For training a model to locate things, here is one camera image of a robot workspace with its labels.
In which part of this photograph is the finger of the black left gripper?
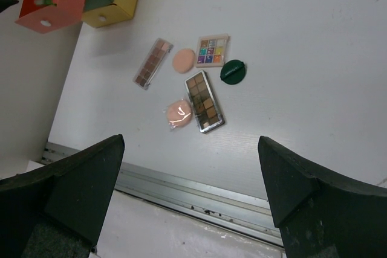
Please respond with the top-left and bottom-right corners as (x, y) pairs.
(0, 0), (19, 13)

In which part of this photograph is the aluminium table rail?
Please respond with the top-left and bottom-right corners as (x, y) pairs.
(42, 141), (287, 247)

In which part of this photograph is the colourful square eyeshadow palette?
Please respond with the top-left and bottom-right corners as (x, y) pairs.
(194, 34), (230, 68)

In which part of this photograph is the long pink-brown eyeshadow palette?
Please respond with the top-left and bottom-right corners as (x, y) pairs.
(133, 38), (174, 90)

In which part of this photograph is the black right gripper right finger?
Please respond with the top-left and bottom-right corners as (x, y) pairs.
(258, 136), (386, 257)

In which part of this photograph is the brown eyeshadow palette silver case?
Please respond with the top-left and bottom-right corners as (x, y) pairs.
(184, 70), (225, 134)

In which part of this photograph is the green slim tube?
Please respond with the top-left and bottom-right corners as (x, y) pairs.
(34, 0), (57, 7)

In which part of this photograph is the dark green round compact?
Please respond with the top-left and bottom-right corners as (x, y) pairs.
(220, 59), (247, 85)

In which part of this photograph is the yellow bottom drawer box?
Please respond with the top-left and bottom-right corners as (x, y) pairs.
(82, 0), (138, 28)

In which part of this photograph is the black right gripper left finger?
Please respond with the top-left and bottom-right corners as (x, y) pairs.
(1, 135), (125, 257)

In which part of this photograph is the bare peach makeup puff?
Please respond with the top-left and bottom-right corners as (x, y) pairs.
(172, 48), (195, 74)

